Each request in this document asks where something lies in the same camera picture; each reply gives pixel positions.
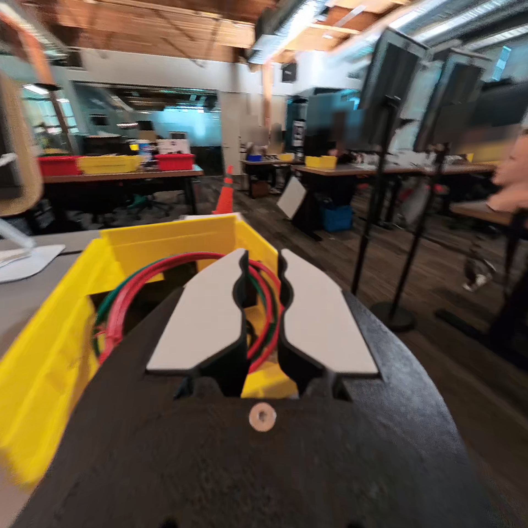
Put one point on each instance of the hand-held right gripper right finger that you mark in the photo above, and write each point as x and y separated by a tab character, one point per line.
326	326

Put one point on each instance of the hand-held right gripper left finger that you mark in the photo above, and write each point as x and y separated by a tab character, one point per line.
202	321

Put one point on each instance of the yellow plastic bin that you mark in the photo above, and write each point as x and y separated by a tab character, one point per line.
49	350

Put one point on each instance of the blue crate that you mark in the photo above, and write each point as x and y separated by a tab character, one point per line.
337	218

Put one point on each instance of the orange traffic cone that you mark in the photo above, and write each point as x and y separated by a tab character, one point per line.
226	194

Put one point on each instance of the white board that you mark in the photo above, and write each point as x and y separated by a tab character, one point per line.
291	196

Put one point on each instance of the red plastic bin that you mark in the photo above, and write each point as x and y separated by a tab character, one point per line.
175	161
57	166

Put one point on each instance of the small yellow bin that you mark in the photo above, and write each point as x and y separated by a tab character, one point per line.
109	164

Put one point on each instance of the white laptop stand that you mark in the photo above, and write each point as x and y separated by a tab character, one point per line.
29	260

